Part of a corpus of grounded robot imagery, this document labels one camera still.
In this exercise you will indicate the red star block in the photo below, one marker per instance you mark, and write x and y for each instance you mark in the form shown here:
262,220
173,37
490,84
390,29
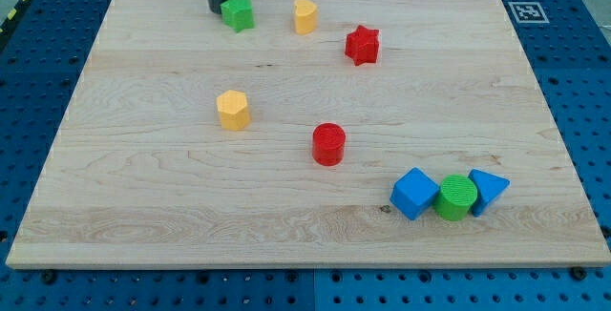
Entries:
362,45

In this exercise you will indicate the yellow heart block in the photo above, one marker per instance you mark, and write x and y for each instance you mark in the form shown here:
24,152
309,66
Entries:
305,16

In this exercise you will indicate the yellow hexagon block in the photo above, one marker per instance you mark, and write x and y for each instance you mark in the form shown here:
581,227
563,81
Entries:
232,107

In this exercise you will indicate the red cylinder block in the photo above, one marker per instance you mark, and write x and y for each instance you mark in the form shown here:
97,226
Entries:
328,144

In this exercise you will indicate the light wooden board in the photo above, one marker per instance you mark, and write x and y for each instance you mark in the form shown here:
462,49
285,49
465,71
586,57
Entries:
142,175

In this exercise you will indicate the blue cube block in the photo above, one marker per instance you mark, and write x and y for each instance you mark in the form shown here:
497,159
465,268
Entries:
414,193

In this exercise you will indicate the white fiducial marker tag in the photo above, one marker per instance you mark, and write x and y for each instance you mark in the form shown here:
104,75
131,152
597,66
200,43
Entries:
528,12

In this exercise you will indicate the green cylinder block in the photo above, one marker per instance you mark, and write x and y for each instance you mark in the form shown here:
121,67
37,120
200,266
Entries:
457,194

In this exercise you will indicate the blue triangle block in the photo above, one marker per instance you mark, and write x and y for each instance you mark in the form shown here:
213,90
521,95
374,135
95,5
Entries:
489,188

